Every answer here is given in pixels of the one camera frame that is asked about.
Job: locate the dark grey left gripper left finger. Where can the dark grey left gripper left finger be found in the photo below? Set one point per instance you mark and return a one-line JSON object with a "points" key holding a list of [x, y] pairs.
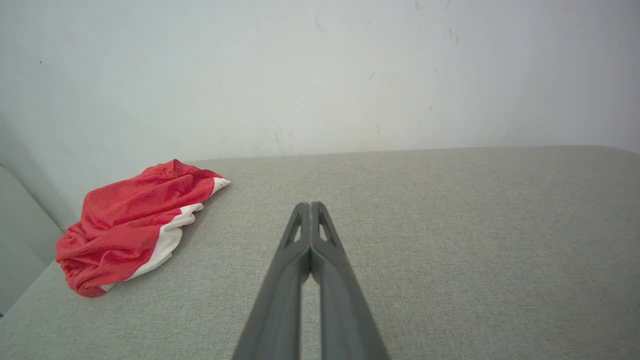
{"points": [[280, 300]]}

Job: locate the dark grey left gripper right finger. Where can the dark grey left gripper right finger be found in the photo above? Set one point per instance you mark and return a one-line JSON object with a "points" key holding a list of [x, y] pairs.
{"points": [[345, 310]]}

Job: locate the red shorts with white stripe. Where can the red shorts with white stripe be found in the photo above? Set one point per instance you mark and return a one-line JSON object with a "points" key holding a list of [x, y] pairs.
{"points": [[125, 220]]}

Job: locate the grey fabric sofa cushion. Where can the grey fabric sofa cushion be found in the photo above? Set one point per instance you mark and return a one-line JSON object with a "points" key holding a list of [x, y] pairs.
{"points": [[450, 250]]}

